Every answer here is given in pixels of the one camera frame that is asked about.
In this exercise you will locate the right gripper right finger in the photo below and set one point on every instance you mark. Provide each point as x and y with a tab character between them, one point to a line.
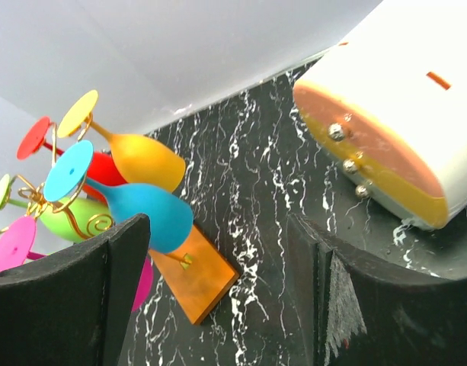
355	308

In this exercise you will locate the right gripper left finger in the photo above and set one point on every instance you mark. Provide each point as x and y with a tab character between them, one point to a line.
72	307

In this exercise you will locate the pink plastic wine glass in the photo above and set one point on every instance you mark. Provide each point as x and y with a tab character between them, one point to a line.
17	240

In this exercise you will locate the green plastic wine glass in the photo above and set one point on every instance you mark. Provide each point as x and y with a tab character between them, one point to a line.
73	220

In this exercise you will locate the blue plastic wine glass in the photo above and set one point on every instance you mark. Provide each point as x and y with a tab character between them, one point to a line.
170	218

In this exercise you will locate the red plastic wine glass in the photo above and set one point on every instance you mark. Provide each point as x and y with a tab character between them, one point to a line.
100	167

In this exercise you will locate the orange plastic wine glass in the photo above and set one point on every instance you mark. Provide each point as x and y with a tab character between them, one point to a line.
138	158

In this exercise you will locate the orange and white cylinder box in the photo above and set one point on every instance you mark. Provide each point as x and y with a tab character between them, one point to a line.
389	106

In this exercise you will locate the gold wire wine glass rack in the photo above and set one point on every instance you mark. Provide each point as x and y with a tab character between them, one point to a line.
197	275

